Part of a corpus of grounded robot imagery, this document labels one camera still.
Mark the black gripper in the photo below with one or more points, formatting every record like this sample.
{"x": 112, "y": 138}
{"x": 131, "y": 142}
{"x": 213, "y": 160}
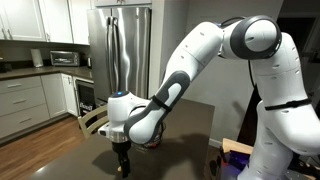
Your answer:
{"x": 121, "y": 148}

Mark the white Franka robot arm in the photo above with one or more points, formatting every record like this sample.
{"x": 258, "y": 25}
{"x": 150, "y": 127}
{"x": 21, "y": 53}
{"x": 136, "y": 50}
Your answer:
{"x": 200, "y": 50}

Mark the light wooden dining chair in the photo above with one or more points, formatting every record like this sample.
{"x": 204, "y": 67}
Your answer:
{"x": 90, "y": 115}

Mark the wooden board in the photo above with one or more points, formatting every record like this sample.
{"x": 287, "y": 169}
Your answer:
{"x": 235, "y": 146}

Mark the white lower kitchen cabinets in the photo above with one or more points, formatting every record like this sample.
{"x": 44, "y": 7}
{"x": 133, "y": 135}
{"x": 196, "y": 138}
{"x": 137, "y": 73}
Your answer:
{"x": 30, "y": 100}

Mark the white kitchen cabinets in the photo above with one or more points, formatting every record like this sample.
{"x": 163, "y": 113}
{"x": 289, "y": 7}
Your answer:
{"x": 30, "y": 100}
{"x": 40, "y": 20}

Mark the stainless steel refrigerator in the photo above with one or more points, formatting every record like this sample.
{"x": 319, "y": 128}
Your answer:
{"x": 123, "y": 50}

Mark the silver toaster oven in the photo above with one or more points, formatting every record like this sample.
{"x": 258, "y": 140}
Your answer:
{"x": 64, "y": 58}

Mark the dark kitchen countertop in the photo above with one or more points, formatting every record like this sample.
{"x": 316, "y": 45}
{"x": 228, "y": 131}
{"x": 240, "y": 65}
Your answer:
{"x": 40, "y": 70}

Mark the white paper towel roll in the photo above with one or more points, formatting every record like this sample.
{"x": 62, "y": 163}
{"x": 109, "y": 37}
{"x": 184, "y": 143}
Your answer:
{"x": 36, "y": 58}

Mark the white cabinet above refrigerator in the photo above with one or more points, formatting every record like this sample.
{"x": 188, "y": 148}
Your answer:
{"x": 120, "y": 2}

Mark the white upper kitchen cabinets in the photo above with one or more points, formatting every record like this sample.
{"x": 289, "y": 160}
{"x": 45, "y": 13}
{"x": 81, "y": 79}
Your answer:
{"x": 40, "y": 20}

